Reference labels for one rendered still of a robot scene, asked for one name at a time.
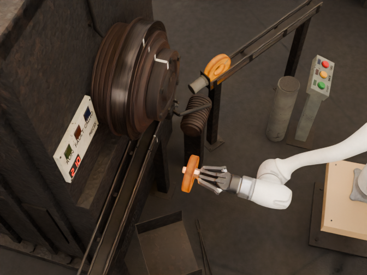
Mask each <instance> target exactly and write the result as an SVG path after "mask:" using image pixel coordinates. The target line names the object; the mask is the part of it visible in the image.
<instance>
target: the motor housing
mask: <svg viewBox="0 0 367 275"><path fill-rule="evenodd" d="M206 103H211V104H212V101H211V99H210V98H209V97H208V96H206V95H204V94H200V93H198V94H194V95H192V96H191V97H190V99H189V101H188V104H187V107H186V110H189V109H192V108H195V107H199V106H202V105H203V104H206ZM211 108H212V107H208V108H206V109H202V110H199V111H195V112H192V113H189V114H186V115H183V118H182V120H181V123H180V128H181V130H182V131H183V135H184V153H185V166H186V167H187V164H188V161H189V159H190V156H191V155H195V156H199V164H198V169H201V167H202V163H203V160H204V132H205V125H206V122H207V120H208V116H209V114H210V110H211ZM186 110H185V111H186Z"/></svg>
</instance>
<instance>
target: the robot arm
mask: <svg viewBox="0 0 367 275"><path fill-rule="evenodd" d="M366 151H367V123H366V124H364V125H363V126H362V127H361V128H360V129H359V130H357V131H356V132H355V133H354V134H352V135H351V136H350V137H349V138H347V139H346V140H344V141H343V142H341V143H339V144H336V145H334V146H330V147H326V148H321V149H318V150H313V151H308V152H304V153H300V154H297V155H294V156H292V157H289V158H287V159H279V158H277V159H268V160H266V161H264V162H263V163H262V164H261V165H260V167H259V169H258V172H257V179H255V178H251V177H247V176H243V177H242V178H241V177H240V176H237V175H234V174H230V173H229V172H227V169H226V166H222V167H216V166H203V167H202V168H201V169H197V168H196V169H195V171H194V175H193V178H196V179H198V184H200V185H201V186H203V187H205V188H207V189H209V190H211V191H213V192H214V193H215V194H216V195H219V193H220V192H221V191H223V192H229V193H233V194H236V193H238V197H240V198H244V199H248V200H251V201H253V202H255V203H257V204H259V205H262V206H265V207H269V208H274V209H286V208H287V207H288V206H289V204H290V203H291V199H292V191H291V190H290V189H289V188H287V187H286V186H284V184H285V183H286V182H287V181H288V180H289V179H290V178H291V174H292V172H293V171H295V170H296V169H298V168H300V167H302V166H307V165H315V164H323V163H331V162H336V161H339V160H344V159H347V158H349V157H352V156H355V155H358V154H360V153H363V152H366ZM210 171H211V172H210ZM213 172H223V173H222V174H218V173H213ZM353 172H354V179H353V186H352V192H351V195H350V200H352V201H360V202H364V203H367V164H366V165H365V166H364V168H363V169H362V170H361V169H359V168H355V169H354V170H353ZM203 175H204V176H203ZM207 176H208V177H207ZM211 177H212V178H211ZM207 182H208V183H207ZM209 183H212V184H214V185H217V186H218V187H219V189H218V188H216V187H214V186H212V185H210V184H209Z"/></svg>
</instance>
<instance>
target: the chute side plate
mask: <svg viewBox="0 0 367 275"><path fill-rule="evenodd" d="M163 128H164V129H165V120H163V121H162V123H161V125H160V128H159V130H158V133H157V135H156V138H155V140H154V143H153V145H152V148H151V152H150V153H149V157H148V159H147V161H146V164H145V167H144V170H143V173H142V175H141V178H140V181H139V183H138V186H137V189H136V191H135V194H134V198H133V200H132V203H131V205H130V208H129V211H128V213H127V216H126V219H125V222H124V224H123V227H122V230H121V233H120V235H119V239H118V241H117V244H116V247H115V249H114V252H113V255H112V257H111V260H110V263H109V266H108V269H107V271H106V274H105V275H112V273H113V270H114V267H115V260H116V257H117V255H118V252H119V250H121V248H122V245H123V242H124V240H125V237H126V234H127V231H128V228H129V225H130V223H131V220H132V217H133V214H134V211H135V208H136V206H137V203H138V200H139V198H140V194H141V191H142V189H143V186H144V183H145V181H146V178H147V175H148V173H149V169H150V167H151V164H152V161H153V158H154V156H155V153H156V151H157V148H158V145H159V143H160V140H161V133H162V131H163ZM157 140H158V142H157Z"/></svg>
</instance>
